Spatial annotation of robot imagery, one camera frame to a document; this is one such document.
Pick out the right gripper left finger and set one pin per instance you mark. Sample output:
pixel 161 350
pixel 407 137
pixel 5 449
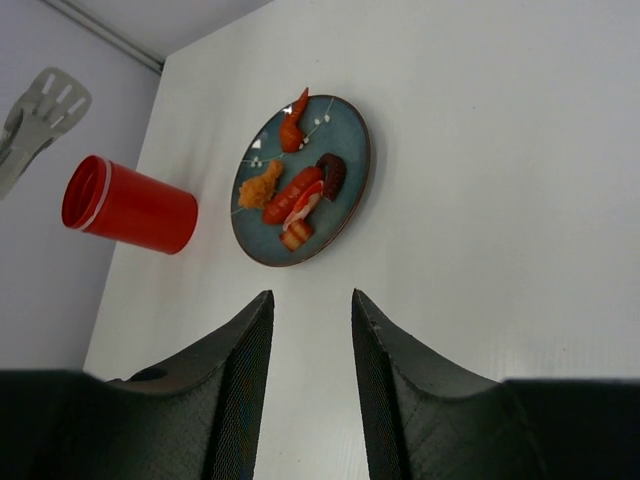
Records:
pixel 194 415

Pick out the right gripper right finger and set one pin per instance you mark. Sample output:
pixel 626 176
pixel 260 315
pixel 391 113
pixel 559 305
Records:
pixel 425 417

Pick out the red sausage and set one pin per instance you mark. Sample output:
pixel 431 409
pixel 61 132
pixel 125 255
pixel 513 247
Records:
pixel 282 203

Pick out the fried chicken drumstick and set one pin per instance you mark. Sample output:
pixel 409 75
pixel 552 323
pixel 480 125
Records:
pixel 257 191

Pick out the orange shrimp piece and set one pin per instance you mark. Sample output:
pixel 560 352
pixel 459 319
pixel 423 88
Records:
pixel 290 135

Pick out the metal serving tongs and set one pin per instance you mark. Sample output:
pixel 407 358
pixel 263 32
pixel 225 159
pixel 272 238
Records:
pixel 54 103

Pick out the striped bacon piece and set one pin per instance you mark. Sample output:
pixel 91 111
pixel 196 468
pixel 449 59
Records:
pixel 296 235

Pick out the red cylindrical container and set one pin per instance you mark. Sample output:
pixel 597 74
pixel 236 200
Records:
pixel 107 199

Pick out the crab stick piece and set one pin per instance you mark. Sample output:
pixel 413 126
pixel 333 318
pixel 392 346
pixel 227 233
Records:
pixel 305 204

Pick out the blue ceramic plate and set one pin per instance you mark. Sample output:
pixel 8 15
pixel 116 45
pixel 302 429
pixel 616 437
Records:
pixel 331 125

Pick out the dark octopus tentacle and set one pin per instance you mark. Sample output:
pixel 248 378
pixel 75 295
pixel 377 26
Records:
pixel 335 171

